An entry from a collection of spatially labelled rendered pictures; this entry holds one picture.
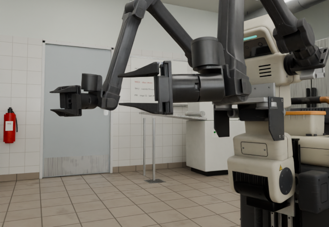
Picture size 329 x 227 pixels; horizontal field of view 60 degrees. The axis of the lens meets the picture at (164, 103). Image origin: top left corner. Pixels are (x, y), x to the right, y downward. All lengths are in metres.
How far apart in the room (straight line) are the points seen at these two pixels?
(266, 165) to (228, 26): 0.64
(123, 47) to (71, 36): 3.80
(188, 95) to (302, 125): 0.98
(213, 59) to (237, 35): 0.13
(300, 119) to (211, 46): 0.95
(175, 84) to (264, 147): 0.73
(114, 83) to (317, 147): 0.89
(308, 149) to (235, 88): 0.86
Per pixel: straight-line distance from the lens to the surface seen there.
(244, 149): 1.26
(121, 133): 4.85
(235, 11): 0.71
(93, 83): 1.04
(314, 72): 1.13
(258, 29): 1.17
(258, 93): 1.19
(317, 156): 1.40
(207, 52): 0.57
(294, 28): 1.03
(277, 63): 1.18
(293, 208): 1.38
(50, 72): 4.75
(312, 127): 1.45
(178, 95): 0.54
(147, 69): 0.53
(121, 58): 1.08
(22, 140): 4.68
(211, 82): 0.56
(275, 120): 1.11
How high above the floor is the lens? 0.89
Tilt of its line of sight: 3 degrees up
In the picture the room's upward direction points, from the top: straight up
